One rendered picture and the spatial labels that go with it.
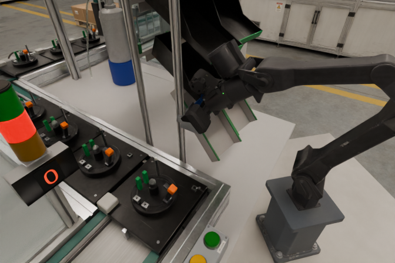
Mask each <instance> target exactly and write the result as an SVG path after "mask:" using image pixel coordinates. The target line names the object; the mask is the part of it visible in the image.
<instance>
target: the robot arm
mask: <svg viewBox="0 0 395 263"><path fill-rule="evenodd" d="M207 56H208V58H209V60H210V61H211V63H212V64H213V66H214V67H215V69H216V70H217V72H218V74H219V75H220V77H222V79H221V80H220V79H217V78H214V77H213V76H212V75H211V74H209V73H208V72H207V71H205V70H203V69H199V70H198V71H197V72H196V73H195V74H194V76H193V77H192V79H191V81H190V82H189V86H190V88H191V90H193V91H194V92H195V93H197V94H201V97H200V98H199V99H198V100H197V101H196V102H195V103H192V104H191V105H190V106H189V109H188V110H187V112H186V113H185V115H184V116H182V117H181V118H180V119H181V120H182V121H183V122H189V123H191V124H192V126H193V127H194V128H195V130H196V131H197V132H198V133H199V134H202V133H205V132H206V131H207V129H208V127H209V126H210V123H211V120H210V114H211V112H213V113H214V115H215V116H216V115H218V114H219V113H220V111H221V110H223V109H225V108H228V109H232V108H233V106H234V104H236V103H238V102H241V101H242V100H245V99H247V98H249V97H251V96H253V97H254V98H255V100H256V101H257V103H260V102H261V100H262V97H263V95H264V94H265V93H273V92H280V91H284V90H287V89H290V88H292V87H295V86H301V85H356V84H375V85H376V86H378V87H379V88H380V89H381V90H382V91H383V92H384V93H385V94H386V95H388V97H389V98H390V99H389V101H388V102H387V103H386V104H385V106H384V107H383V108H382V109H381V111H380V112H378V114H375V115H374V116H372V117H371V118H369V119H367V120H366V121H364V122H363V123H361V124H359V125H358V126H356V127H354V128H353V129H351V130H349V131H348V132H346V133H345V134H343V135H341V136H340V137H338V138H336V139H335V140H333V141H331V142H330V143H328V144H327V145H325V146H323V147H321V148H319V149H313V148H312V147H311V146H310V145H307V146H306V147H305V148H304V149H302V150H299V151H297V155H296V158H295V161H294V165H293V169H292V173H291V177H292V179H293V181H294V182H293V184H292V188H287V190H286V191H287V193H288V195H289V196H290V198H291V199H292V201H293V203H294V205H295V206H296V208H297V210H299V211H303V210H308V209H311V208H316V207H320V206H321V203H320V202H319V199H321V198H322V197H323V191H324V183H325V178H326V176H327V174H328V173H329V171H330V170H331V169H332V168H333V167H336V166H338V165H339V164H342V163H344V162H345V161H347V160H349V159H351V158H353V157H355V156H357V155H359V154H361V153H363V152H365V151H367V150H369V149H371V148H373V147H375V146H377V145H379V144H381V143H382V142H384V141H386V140H388V139H390V138H392V137H394V136H395V57H394V56H392V55H389V54H380V55H376V56H364V57H355V58H339V59H323V60H307V61H302V60H294V59H291V58H286V57H278V56H270V57H267V58H258V57H253V56H249V57H248V58H247V59H245V57H244V56H243V54H242V52H241V51H240V49H239V47H238V45H237V43H236V41H235V40H234V39H232V40H231V41H229V42H227V43H223V44H222V45H221V46H219V47H218V48H216V49H215V50H214V51H212V52H211V53H209V54H208V55H207ZM254 67H255V68H256V69H255V71H252V69H253V68H254ZM235 74H238V75H237V76H235V77H233V78H231V79H229V80H227V81H225V80H223V78H230V77H232V76H233V75H235ZM200 105H201V106H202V107H203V108H202V107H200Z"/></svg>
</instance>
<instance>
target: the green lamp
mask: <svg viewBox="0 0 395 263"><path fill-rule="evenodd" d="M24 110H25V108H24V106H23V104H22V102H21V101H20V99H19V97H18V95H17V94H16V91H15V90H14V88H13V86H12V85H11V87H10V88H9V89H8V90H6V91H5V92H3V93H0V122H5V121H8V120H12V119H14V118H16V117H18V116H20V115H21V114H22V113H23V112H24Z"/></svg>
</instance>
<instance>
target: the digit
mask: <svg viewBox="0 0 395 263"><path fill-rule="evenodd" d="M33 176H34V177H35V179H36V180H37V182H38V183H39V185H40V186H41V188H42V189H43V191H44V192H46V191H48V190H49V189H50V188H52V187H53V186H54V185H56V184H57V183H59V182H60V181H61V180H63V179H64V178H65V175H64V174H63V172H62V170H61V168H60V166H59V164H58V162H57V160H54V161H53V162H51V163H49V164H48V165H47V166H45V167H44V168H42V169H40V170H39V171H37V172H36V173H35V174H33Z"/></svg>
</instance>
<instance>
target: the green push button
mask: <svg viewBox="0 0 395 263"><path fill-rule="evenodd" d="M219 242H220V237H219V235H218V234H217V233H216V232H213V231H211V232H208V233H207V234H206V235H205V244H206V245H207V246H208V247H209V248H216V247H217V246H218V245H219Z"/></svg>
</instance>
